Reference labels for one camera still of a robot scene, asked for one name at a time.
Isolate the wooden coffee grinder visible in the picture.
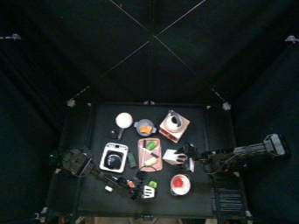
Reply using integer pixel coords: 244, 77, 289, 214
157, 109, 192, 144

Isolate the white marble-look box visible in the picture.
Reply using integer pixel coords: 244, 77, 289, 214
161, 149, 184, 166

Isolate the green toy corn cob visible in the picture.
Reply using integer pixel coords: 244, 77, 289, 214
145, 140, 159, 151

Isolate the white round pan, black handle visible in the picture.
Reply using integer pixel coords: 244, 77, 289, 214
115, 112, 135, 140

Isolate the pink plastic tray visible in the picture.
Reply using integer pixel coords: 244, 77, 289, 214
136, 137, 164, 173

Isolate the dark grey flat utensil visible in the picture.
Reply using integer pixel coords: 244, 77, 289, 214
127, 151, 137, 169

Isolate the light blue two-handled bowl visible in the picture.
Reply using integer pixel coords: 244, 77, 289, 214
133, 118, 157, 137

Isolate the black-handled toy knife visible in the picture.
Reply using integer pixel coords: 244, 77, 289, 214
140, 140, 148, 160
144, 148, 160, 158

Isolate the white toy appliance with window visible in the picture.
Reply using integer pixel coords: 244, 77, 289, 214
97, 142, 129, 174

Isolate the white round plate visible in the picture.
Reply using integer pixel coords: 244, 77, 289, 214
169, 173, 192, 196

